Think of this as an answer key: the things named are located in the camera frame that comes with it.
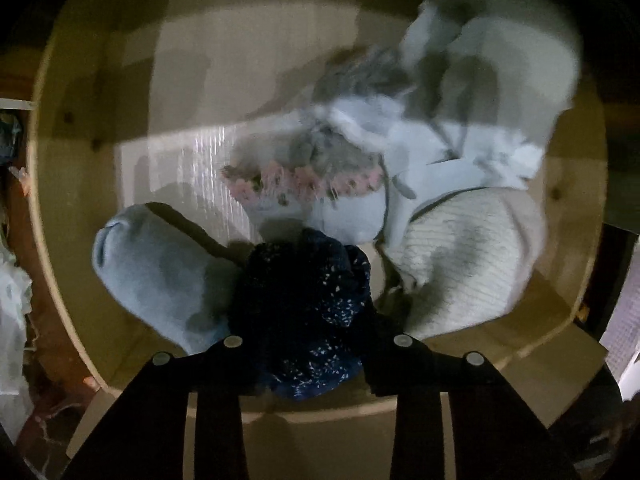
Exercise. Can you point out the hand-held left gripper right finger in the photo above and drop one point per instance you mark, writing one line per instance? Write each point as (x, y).
(415, 380)

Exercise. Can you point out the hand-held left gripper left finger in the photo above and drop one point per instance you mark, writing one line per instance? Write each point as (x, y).
(210, 390)

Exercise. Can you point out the navy speckled sock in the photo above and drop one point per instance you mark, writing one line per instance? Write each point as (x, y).
(300, 310)

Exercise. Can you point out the round wooden basket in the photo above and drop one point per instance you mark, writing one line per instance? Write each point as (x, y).
(80, 240)

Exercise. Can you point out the pale blue floral sock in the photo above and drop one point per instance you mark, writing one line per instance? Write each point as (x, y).
(320, 185)

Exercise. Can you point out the light blue sock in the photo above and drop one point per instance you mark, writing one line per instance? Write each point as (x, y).
(155, 270)

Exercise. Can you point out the cream ribbed knit cloth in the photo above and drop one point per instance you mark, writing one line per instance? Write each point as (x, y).
(465, 250)

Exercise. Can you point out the white button shirt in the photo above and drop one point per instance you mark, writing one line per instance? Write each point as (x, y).
(440, 160)

